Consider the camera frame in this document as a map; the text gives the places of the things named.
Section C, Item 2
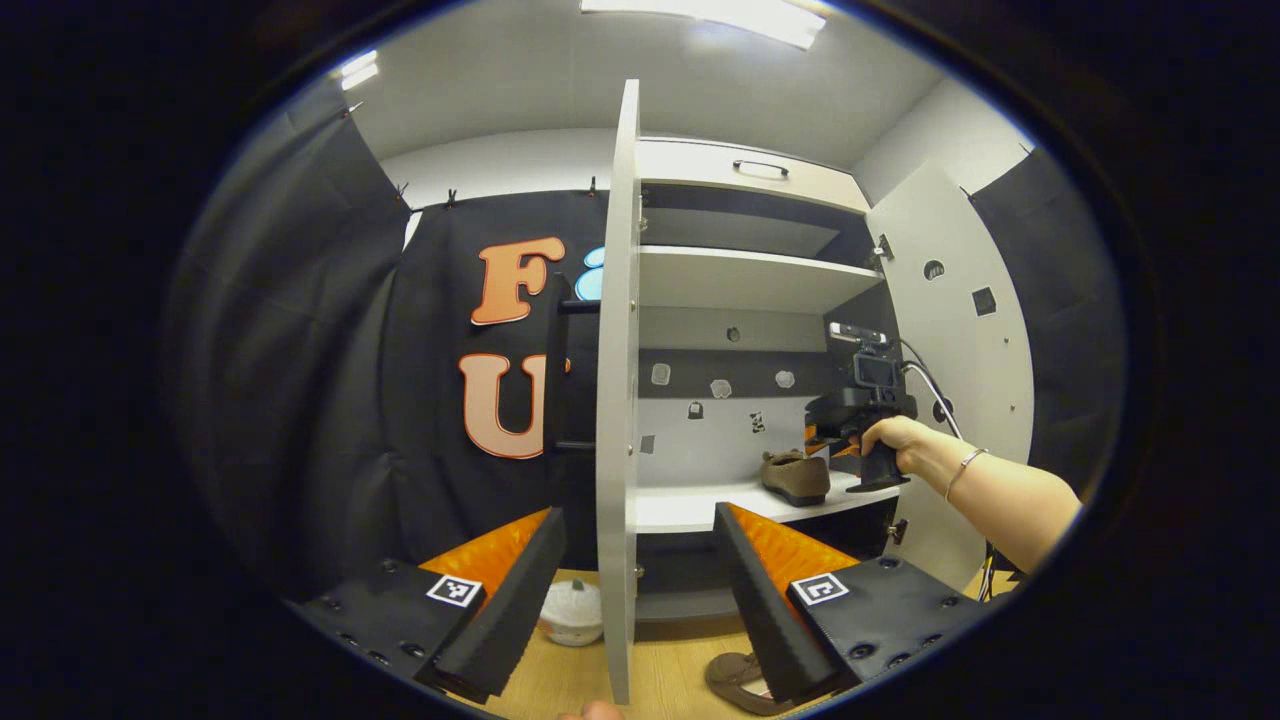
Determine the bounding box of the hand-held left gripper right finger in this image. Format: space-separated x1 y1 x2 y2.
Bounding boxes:
712 500 986 704

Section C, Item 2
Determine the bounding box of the brown fuzzy shoe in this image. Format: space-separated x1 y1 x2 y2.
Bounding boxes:
760 450 831 507
705 652 793 716

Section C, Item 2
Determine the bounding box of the cream cabinet drawer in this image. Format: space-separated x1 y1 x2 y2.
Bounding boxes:
637 137 871 214

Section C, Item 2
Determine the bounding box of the white shoe cabinet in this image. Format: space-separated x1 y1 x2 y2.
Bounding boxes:
595 78 1036 706

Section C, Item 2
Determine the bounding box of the large ceiling light panel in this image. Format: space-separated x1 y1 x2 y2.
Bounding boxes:
580 0 827 49

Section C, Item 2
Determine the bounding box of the thin silver bracelet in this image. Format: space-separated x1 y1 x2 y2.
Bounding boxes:
944 448 989 503

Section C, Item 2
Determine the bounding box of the white cabinet shelf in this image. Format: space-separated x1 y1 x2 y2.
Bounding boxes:
638 245 886 316

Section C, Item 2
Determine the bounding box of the white cabinet door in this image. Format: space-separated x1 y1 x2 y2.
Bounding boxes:
595 78 643 706
865 160 1036 591

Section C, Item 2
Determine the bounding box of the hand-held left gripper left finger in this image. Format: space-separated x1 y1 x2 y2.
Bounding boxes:
290 506 568 704

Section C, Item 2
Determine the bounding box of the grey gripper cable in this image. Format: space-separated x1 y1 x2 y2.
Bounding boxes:
893 338 966 441

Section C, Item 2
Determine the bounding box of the white round container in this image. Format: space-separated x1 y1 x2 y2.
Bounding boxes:
540 578 604 647

